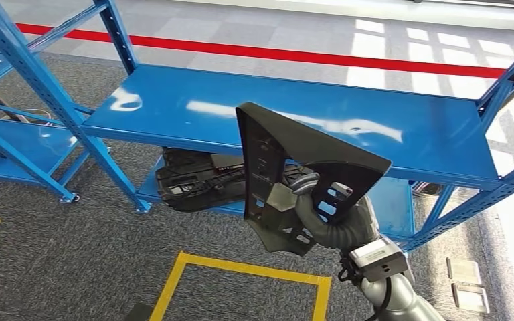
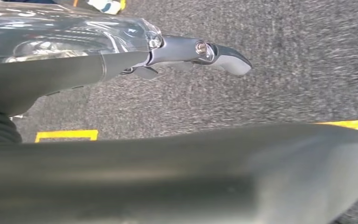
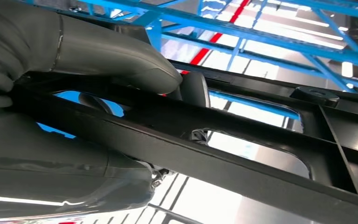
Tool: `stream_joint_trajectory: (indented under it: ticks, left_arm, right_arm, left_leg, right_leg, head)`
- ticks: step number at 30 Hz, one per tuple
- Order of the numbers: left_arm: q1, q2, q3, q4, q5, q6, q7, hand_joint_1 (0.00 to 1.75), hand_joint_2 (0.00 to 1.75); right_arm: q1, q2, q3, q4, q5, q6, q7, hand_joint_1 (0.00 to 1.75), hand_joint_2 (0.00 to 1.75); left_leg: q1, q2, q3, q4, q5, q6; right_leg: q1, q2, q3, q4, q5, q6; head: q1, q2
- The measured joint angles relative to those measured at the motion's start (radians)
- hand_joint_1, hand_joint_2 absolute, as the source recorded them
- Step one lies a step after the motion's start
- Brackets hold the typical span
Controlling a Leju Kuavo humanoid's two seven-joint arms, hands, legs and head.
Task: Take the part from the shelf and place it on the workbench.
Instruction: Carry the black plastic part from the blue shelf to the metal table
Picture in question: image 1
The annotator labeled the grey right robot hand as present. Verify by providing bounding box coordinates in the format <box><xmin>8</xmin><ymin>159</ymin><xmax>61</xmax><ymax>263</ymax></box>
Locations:
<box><xmin>266</xmin><ymin>173</ymin><xmax>321</xmax><ymax>213</ymax></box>

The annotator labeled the black plastic panel part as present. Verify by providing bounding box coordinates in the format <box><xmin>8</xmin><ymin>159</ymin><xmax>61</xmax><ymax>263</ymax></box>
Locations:
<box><xmin>236</xmin><ymin>102</ymin><xmax>392</xmax><ymax>257</ymax></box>

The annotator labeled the black ribbed moulded part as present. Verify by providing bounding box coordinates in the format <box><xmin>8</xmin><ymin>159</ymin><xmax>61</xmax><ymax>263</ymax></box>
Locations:
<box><xmin>155</xmin><ymin>148</ymin><xmax>315</xmax><ymax>213</ymax></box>

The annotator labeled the large blue metal shelf rack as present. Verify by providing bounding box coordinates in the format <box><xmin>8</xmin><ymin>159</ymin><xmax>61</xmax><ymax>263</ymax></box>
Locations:
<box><xmin>0</xmin><ymin>0</ymin><xmax>514</xmax><ymax>254</ymax></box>

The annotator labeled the red floor tape line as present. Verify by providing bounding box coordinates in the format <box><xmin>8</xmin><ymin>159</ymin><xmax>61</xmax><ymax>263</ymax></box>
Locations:
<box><xmin>0</xmin><ymin>21</ymin><xmax>513</xmax><ymax>81</ymax></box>

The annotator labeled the black left robot foot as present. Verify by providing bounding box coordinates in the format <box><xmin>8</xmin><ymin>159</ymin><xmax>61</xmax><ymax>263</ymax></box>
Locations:
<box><xmin>124</xmin><ymin>302</ymin><xmax>155</xmax><ymax>321</ymax></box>

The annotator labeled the grey floor socket plate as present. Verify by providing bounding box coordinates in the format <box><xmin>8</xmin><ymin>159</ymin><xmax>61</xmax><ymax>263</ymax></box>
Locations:
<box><xmin>451</xmin><ymin>283</ymin><xmax>491</xmax><ymax>314</ymax></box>
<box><xmin>445</xmin><ymin>257</ymin><xmax>482</xmax><ymax>286</ymax></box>

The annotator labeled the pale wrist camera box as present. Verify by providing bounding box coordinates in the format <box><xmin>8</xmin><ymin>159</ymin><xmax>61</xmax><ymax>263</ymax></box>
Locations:
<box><xmin>347</xmin><ymin>239</ymin><xmax>411</xmax><ymax>283</ymax></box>

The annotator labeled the black camera cable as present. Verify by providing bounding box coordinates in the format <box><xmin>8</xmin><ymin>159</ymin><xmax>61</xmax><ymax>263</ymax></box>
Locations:
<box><xmin>337</xmin><ymin>255</ymin><xmax>393</xmax><ymax>321</ymax></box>

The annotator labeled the white cable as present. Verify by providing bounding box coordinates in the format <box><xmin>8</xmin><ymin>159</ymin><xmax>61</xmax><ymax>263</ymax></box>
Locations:
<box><xmin>0</xmin><ymin>108</ymin><xmax>54</xmax><ymax>127</ymax></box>

